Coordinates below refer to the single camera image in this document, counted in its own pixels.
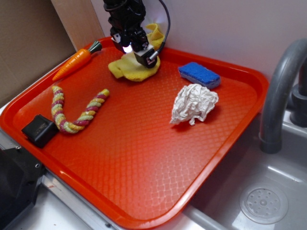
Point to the grey sink basin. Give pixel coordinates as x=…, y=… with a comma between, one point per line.
x=216, y=205

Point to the sink drain strainer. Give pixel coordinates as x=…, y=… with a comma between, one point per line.
x=263, y=203

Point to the multicolour twisted rope toy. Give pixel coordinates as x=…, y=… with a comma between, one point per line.
x=74, y=117

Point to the yellow cloth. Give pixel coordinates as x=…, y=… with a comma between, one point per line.
x=128, y=66

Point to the brown cardboard box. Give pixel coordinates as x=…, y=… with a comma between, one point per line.
x=32, y=42

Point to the black leather wallet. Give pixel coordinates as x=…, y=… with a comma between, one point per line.
x=40, y=131

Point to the red plastic tray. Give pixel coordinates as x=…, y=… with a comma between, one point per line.
x=130, y=162

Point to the blue sponge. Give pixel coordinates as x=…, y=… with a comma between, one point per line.
x=198, y=74

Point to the orange toy carrot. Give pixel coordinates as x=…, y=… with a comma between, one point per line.
x=78, y=60

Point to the grey faucet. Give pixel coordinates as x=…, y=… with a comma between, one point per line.
x=288, y=86

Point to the crumpled white paper towel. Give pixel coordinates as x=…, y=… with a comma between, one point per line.
x=192, y=103

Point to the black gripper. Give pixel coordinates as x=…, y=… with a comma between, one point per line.
x=126, y=31

